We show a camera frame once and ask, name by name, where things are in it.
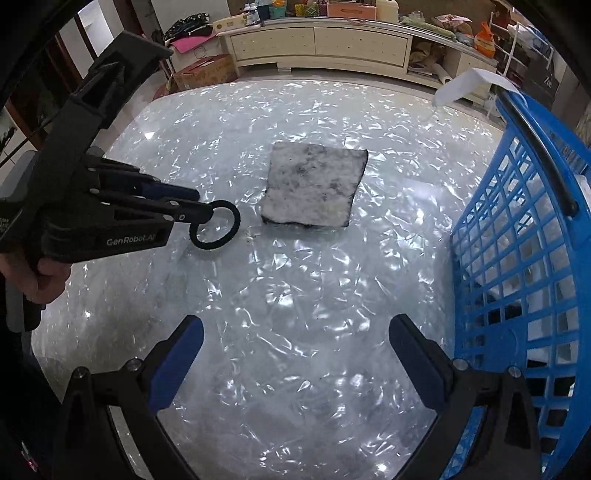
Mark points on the brown cardboard box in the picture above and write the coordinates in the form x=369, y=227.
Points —
x=205, y=71

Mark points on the cream tissue box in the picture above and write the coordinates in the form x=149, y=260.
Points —
x=231, y=24

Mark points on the pink storage box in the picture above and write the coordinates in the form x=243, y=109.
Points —
x=351, y=9

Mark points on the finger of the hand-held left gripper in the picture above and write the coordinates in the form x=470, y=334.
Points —
x=194, y=213
x=171, y=190

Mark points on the white garment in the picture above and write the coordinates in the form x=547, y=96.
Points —
x=582, y=189

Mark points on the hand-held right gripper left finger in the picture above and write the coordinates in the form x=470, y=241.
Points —
x=180, y=360

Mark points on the cream plastic jug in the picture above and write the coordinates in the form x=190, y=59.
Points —
x=387, y=10

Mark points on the blue plastic basket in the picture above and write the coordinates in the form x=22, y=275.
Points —
x=508, y=341

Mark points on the orange bag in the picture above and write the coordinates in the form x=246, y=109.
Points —
x=485, y=41

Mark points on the white paper roll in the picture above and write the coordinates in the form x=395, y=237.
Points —
x=442, y=74

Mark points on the person's left hand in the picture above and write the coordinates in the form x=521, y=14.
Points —
x=44, y=277

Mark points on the pink cloth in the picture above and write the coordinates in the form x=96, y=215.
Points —
x=189, y=42

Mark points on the cream tv cabinet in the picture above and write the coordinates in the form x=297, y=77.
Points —
x=360, y=44

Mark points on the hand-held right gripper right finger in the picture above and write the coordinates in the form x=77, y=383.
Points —
x=418, y=364

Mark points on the grey square cloth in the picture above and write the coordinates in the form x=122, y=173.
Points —
x=314, y=184

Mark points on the green cloth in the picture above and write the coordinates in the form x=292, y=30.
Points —
x=422, y=23

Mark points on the white paper tag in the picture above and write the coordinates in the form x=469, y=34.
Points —
x=466, y=85

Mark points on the dark paper bag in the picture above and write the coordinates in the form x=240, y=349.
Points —
x=547, y=85

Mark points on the black patterned bag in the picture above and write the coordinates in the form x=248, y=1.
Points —
x=187, y=25

